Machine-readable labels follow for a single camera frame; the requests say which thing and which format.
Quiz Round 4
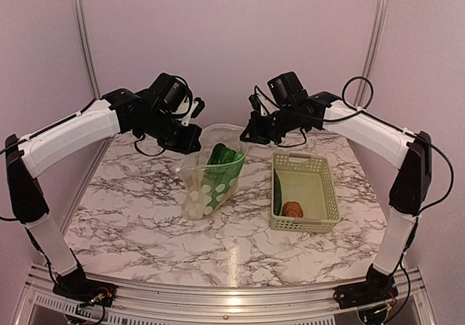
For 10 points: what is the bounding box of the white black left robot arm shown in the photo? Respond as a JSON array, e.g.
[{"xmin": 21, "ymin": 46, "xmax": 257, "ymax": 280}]
[{"xmin": 1, "ymin": 73, "xmax": 205, "ymax": 300}]

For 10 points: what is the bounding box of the dark green cucumber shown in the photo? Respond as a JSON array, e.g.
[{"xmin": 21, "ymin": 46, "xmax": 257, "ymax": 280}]
[{"xmin": 273, "ymin": 169, "xmax": 283, "ymax": 216}]

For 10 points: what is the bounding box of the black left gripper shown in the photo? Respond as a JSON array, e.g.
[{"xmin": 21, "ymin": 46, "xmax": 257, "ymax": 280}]
[{"xmin": 137, "ymin": 108, "xmax": 201, "ymax": 153}]

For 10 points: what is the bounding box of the aluminium front frame rail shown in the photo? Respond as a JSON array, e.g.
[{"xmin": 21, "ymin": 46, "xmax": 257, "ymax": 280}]
[{"xmin": 10, "ymin": 262, "xmax": 442, "ymax": 325}]

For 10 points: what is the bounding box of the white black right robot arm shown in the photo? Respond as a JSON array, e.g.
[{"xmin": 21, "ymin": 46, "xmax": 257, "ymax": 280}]
[{"xmin": 240, "ymin": 71, "xmax": 432, "ymax": 302}]

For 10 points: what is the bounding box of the clear zip top bag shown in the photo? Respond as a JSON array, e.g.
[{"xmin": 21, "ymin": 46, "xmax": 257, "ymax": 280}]
[{"xmin": 176, "ymin": 124, "xmax": 248, "ymax": 220}]

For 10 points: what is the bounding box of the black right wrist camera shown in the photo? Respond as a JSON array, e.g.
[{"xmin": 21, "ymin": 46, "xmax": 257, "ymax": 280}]
[{"xmin": 248, "ymin": 94, "xmax": 270, "ymax": 116}]

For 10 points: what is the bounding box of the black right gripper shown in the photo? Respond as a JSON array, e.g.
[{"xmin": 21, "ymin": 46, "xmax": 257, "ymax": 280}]
[{"xmin": 239, "ymin": 104, "xmax": 305, "ymax": 145}]

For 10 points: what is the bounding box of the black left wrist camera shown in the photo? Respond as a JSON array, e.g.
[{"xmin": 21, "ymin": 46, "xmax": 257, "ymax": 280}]
[{"xmin": 181, "ymin": 97, "xmax": 205, "ymax": 127}]

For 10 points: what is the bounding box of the green white bok choy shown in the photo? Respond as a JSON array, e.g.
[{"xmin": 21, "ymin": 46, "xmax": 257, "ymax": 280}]
[{"xmin": 205, "ymin": 143, "xmax": 245, "ymax": 182}]

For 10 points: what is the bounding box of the brown potato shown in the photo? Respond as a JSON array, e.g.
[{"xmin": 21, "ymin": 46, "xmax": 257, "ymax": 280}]
[{"xmin": 282, "ymin": 201, "xmax": 304, "ymax": 218}]

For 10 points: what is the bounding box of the aluminium corner post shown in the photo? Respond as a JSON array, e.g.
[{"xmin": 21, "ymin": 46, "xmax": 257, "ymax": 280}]
[
  {"xmin": 357, "ymin": 0, "xmax": 393, "ymax": 88},
  {"xmin": 72, "ymin": 0, "xmax": 101, "ymax": 99}
]

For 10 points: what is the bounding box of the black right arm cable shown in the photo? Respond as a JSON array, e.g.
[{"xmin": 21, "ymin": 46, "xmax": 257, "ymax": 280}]
[{"xmin": 254, "ymin": 76, "xmax": 455, "ymax": 209}]

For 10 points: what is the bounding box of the left aluminium corner post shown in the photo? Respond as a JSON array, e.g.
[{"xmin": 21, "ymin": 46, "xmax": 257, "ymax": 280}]
[{"xmin": 72, "ymin": 0, "xmax": 101, "ymax": 99}]

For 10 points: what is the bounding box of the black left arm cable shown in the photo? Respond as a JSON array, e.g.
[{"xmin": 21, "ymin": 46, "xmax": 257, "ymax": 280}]
[{"xmin": 0, "ymin": 73, "xmax": 193, "ymax": 220}]

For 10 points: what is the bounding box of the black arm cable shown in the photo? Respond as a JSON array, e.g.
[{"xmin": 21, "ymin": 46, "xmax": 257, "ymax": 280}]
[
  {"xmin": 254, "ymin": 76, "xmax": 455, "ymax": 209},
  {"xmin": 0, "ymin": 73, "xmax": 193, "ymax": 220}
]

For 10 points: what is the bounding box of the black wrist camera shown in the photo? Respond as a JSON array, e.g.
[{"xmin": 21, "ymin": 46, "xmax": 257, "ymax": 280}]
[
  {"xmin": 181, "ymin": 97, "xmax": 205, "ymax": 127},
  {"xmin": 248, "ymin": 94, "xmax": 270, "ymax": 116}
]

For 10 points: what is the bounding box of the right aluminium corner post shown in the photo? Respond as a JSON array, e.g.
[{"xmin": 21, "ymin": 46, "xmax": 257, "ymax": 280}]
[{"xmin": 357, "ymin": 0, "xmax": 393, "ymax": 88}]

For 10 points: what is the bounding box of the pale green perforated basket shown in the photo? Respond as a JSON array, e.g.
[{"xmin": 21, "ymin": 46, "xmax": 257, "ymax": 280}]
[{"xmin": 270, "ymin": 151, "xmax": 341, "ymax": 233}]

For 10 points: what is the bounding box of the light green leafy vegetable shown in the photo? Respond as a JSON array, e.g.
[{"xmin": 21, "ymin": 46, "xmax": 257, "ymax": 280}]
[{"xmin": 201, "ymin": 165, "xmax": 240, "ymax": 216}]

